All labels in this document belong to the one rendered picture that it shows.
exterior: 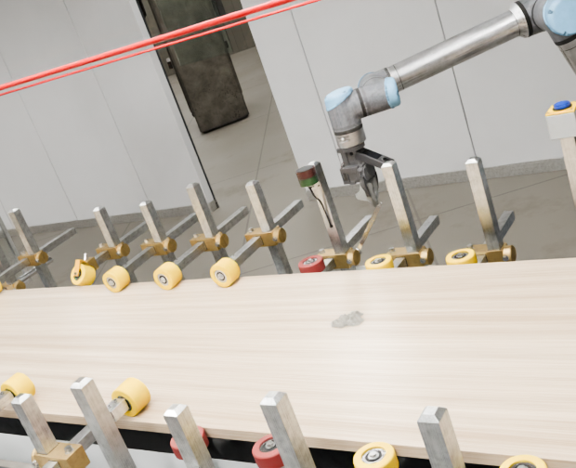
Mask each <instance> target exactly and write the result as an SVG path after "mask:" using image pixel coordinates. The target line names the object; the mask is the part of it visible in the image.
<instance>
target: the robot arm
mask: <svg viewBox="0 0 576 468"><path fill-rule="evenodd" d="M542 32H548V34H549V36H550V37H551V39H552V40H553V42H554V43H555V45H556V46H557V47H558V48H559V50H560V51H561V53H562V55H563V56H564V58H565V59H566V61H567V62H568V64H569V65H570V67H571V68H572V70H573V72H574V73H575V75H576V0H518V1H516V2H515V3H513V4H511V7H510V8H509V10H508V11H506V12H505V13H503V14H500V15H498V16H496V17H494V18H492V19H489V20H486V21H484V22H482V23H480V24H479V25H477V26H475V27H473V28H470V29H468V30H466V31H464V32H461V33H459V34H456V35H454V36H453V37H451V38H449V39H447V40H445V41H442V42H440V43H438V44H436V45H433V46H431V47H429V48H427V49H425V50H423V51H421V52H419V53H417V54H414V55H412V56H410V57H408V58H406V59H404V60H402V61H399V62H397V63H395V64H393V65H391V66H389V67H385V68H383V69H381V70H379V71H376V72H368V73H366V74H364V75H363V76H362V77H361V78H360V80H359V83H358V88H355V89H353V88H352V87H351V86H345V87H342V88H339V89H336V90H334V91H333V92H331V93H330V94H328V95H327V96H326V97H325V99H324V103H325V106H326V111H327V112H328V115H329V119H330V122H331V125H332V128H333V131H334V136H335V140H336V143H337V146H338V148H339V149H337V150H336V151H337V153H341V156H342V160H343V163H342V164H341V168H340V169H339V170H340V173H341V176H342V179H343V182H344V185H347V184H349V185H355V184H357V183H359V182H360V184H359V188H360V191H359V192H358V193H356V198H357V199H358V200H362V201H367V202H369V203H370V204H371V205H372V206H373V207H376V205H377V203H378V196H379V190H378V189H379V185H378V176H377V173H376V171H375V167H378V168H380V169H381V167H382V165H383V164H384V163H385V162H386V161H395V160H394V159H392V158H389V157H387V156H385V155H383V154H380V153H377V152H375V151H372V150H370V149H366V148H364V146H365V143H364V141H365V140H366V136H365V132H364V129H363V125H362V121H361V119H362V118H364V117H367V116H370V115H373V114H376V113H378V112H381V111H386V110H389V109H394V108H395V107H397V106H399V105H400V103H401V101H400V97H399V92H400V91H402V90H404V89H406V88H408V87H410V86H413V85H416V84H418V83H420V82H422V81H424V80H426V79H428V78H430V77H432V76H434V75H436V74H439V73H441V72H444V71H446V70H448V69H449V68H452V67H454V66H456V65H458V64H460V63H462V62H465V61H467V60H469V59H471V58H473V57H476V56H478V55H480V54H482V53H484V52H486V51H488V50H491V49H493V48H495V47H496V46H499V45H502V44H504V43H506V42H508V41H510V40H512V39H515V38H517V37H519V36H521V37H523V38H528V37H531V36H533V35H534V34H537V33H542Z"/></svg>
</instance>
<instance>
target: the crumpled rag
mask: <svg viewBox="0 0 576 468"><path fill-rule="evenodd" d="M362 315H363V313H361V312H359V311H358V310H354V311H351V312H350V313H349V314H346V313H345V314H344V315H342V314H341V315H340V317H339V319H336V320H333V321H332V322H331V325H332V327H338V328H342V327H345V326H353V327H354V326H358V325H360V324H361V323H362V322H363V321H364V319H363V318H361V317H360V316H362Z"/></svg>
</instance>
